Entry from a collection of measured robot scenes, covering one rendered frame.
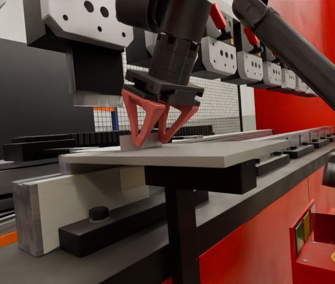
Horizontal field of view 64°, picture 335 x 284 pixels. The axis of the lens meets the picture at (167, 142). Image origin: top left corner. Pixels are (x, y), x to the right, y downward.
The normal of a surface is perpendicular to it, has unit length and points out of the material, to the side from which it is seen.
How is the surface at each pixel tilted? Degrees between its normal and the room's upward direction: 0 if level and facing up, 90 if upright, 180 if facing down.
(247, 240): 90
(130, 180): 90
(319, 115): 90
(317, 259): 0
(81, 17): 90
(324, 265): 0
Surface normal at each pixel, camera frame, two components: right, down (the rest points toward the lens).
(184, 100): 0.70, 0.43
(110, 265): -0.07, -1.00
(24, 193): -0.65, 0.08
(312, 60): -0.43, 0.09
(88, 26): 0.76, -0.04
